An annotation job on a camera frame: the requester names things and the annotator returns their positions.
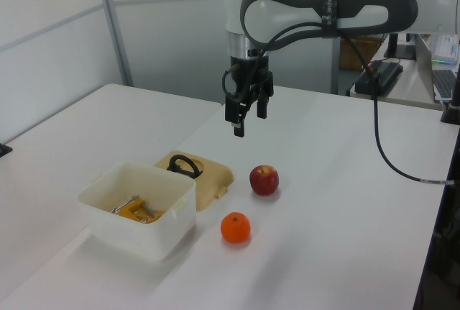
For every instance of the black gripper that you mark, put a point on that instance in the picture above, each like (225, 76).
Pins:
(258, 80)

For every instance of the white background desk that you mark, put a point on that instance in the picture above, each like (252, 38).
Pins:
(406, 90)

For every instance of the brown cardboard box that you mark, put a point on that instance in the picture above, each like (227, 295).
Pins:
(354, 53)

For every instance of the red toy apple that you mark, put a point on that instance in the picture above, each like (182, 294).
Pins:
(264, 180)

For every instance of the grey partition post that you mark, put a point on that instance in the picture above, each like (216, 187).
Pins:
(115, 26)

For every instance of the black monitor stand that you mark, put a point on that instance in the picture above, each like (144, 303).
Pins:
(395, 49)

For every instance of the white plastic container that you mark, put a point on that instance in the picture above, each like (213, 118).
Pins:
(158, 231)

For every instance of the silver laptop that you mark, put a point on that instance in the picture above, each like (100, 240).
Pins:
(443, 81)

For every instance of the orange toy fruit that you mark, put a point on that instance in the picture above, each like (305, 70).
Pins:
(235, 229)

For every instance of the orange tool with metal parts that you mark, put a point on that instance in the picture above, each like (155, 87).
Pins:
(138, 211)

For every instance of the black electronic box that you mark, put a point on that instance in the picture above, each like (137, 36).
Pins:
(386, 72)

